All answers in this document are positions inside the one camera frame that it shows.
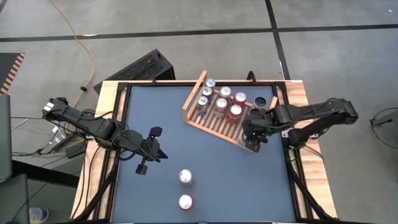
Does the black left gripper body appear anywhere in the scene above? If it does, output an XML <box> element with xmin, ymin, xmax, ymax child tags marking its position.
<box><xmin>135</xmin><ymin>126</ymin><xmax>164</xmax><ymax>175</ymax></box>

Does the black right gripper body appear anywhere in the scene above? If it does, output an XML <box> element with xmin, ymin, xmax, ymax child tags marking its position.
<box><xmin>241</xmin><ymin>115</ymin><xmax>272</xmax><ymax>144</ymax></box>

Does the red Fanta strawberry can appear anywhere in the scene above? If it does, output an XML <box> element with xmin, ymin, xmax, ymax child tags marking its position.
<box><xmin>226</xmin><ymin>104</ymin><xmax>244</xmax><ymax>125</ymax></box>
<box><xmin>178</xmin><ymin>194</ymin><xmax>195</xmax><ymax>212</ymax></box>
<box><xmin>233</xmin><ymin>91</ymin><xmax>248</xmax><ymax>106</ymax></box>

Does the silver Diet Coke can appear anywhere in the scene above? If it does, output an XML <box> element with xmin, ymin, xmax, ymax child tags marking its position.
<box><xmin>178</xmin><ymin>169</ymin><xmax>194</xmax><ymax>187</ymax></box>
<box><xmin>213</xmin><ymin>97</ymin><xmax>229</xmax><ymax>119</ymax></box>
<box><xmin>219</xmin><ymin>86</ymin><xmax>232</xmax><ymax>101</ymax></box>

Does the wooden slatted shelf rack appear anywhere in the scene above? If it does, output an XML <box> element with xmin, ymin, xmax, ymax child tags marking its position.
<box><xmin>182</xmin><ymin>69</ymin><xmax>279</xmax><ymax>154</ymax></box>

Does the blue table mat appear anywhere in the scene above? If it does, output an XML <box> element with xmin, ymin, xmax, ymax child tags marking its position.
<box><xmin>111</xmin><ymin>85</ymin><xmax>297</xmax><ymax>223</ymax></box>

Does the black power adapter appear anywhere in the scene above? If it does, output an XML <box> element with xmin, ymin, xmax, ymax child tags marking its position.
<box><xmin>51</xmin><ymin>124</ymin><xmax>88</xmax><ymax>159</ymax></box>

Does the black perforated box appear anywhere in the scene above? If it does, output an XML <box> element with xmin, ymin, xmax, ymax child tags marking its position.
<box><xmin>93</xmin><ymin>49</ymin><xmax>176</xmax><ymax>95</ymax></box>

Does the white blue wipes tub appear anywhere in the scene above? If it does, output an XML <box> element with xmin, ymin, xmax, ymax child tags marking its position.
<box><xmin>29</xmin><ymin>207</ymin><xmax>50</xmax><ymax>224</ymax></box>

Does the black orange striped floor mat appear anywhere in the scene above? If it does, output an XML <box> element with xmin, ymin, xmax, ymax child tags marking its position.
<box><xmin>0</xmin><ymin>52</ymin><xmax>26</xmax><ymax>96</ymax></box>

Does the yellow cable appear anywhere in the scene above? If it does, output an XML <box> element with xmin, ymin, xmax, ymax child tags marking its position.
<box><xmin>49</xmin><ymin>0</ymin><xmax>96</xmax><ymax>144</ymax></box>

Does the black floor stand with cable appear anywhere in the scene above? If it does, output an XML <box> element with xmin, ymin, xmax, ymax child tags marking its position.
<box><xmin>369</xmin><ymin>107</ymin><xmax>398</xmax><ymax>154</ymax></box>

